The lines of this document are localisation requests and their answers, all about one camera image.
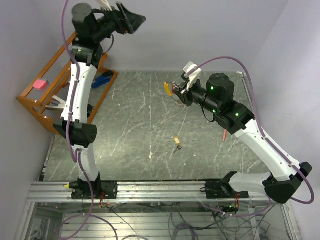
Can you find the blue stapler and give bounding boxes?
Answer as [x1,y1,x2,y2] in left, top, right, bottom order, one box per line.
[91,70,114,89]

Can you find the silver key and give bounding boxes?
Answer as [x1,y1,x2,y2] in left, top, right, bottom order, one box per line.
[174,145,182,153]

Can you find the white stapler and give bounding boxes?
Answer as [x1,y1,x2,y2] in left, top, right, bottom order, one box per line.
[45,95,66,112]

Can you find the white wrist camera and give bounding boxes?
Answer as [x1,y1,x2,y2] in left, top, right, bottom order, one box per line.
[183,61,202,92]
[97,0,113,11]

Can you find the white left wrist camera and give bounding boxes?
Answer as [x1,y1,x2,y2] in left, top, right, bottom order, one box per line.
[97,0,113,11]

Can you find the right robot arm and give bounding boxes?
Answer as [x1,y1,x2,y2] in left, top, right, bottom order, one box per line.
[165,73,313,204]

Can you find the yellow tipped tool on rail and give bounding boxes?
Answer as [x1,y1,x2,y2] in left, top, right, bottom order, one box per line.
[64,182,80,189]

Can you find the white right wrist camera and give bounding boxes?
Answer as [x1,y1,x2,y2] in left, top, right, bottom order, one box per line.
[183,61,202,92]

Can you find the orange wooden rack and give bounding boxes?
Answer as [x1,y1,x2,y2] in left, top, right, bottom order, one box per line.
[16,45,118,135]

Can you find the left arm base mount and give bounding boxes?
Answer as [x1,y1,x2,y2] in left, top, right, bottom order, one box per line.
[71,179,118,200]

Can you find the pink eraser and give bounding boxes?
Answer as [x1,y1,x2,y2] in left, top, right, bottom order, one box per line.
[33,78,49,91]

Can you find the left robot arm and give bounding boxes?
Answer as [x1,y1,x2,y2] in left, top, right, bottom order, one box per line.
[53,0,146,199]

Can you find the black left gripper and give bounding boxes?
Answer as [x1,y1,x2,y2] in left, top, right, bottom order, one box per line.
[95,1,150,44]

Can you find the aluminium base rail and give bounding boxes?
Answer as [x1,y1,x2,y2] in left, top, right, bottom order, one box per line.
[26,181,291,203]

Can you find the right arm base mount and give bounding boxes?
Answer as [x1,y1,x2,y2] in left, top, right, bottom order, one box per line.
[199,171,249,199]

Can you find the yellow key tag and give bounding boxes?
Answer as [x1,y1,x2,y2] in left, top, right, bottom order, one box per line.
[173,137,181,145]

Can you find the large keyring with yellow handle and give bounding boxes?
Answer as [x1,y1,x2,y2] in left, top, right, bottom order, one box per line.
[164,81,183,106]

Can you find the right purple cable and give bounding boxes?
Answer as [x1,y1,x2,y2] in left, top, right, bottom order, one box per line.
[188,56,315,205]

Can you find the orange pencil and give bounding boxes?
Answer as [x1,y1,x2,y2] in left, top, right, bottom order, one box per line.
[222,129,227,142]

